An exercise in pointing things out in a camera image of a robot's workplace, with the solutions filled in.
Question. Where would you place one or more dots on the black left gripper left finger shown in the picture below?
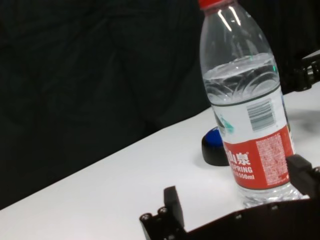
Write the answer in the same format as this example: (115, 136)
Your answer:
(172, 215)

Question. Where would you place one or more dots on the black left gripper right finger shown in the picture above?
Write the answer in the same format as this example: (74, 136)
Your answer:
(305, 177)

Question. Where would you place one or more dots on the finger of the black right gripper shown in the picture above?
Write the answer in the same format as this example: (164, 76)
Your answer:
(302, 78)

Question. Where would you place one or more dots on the clear water bottle red cap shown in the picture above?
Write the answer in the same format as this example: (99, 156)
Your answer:
(250, 112)

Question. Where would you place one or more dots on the blue black round lid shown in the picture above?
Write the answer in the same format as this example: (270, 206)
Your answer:
(212, 152)

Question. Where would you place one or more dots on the black curtain backdrop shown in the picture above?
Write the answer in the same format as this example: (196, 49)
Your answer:
(75, 75)

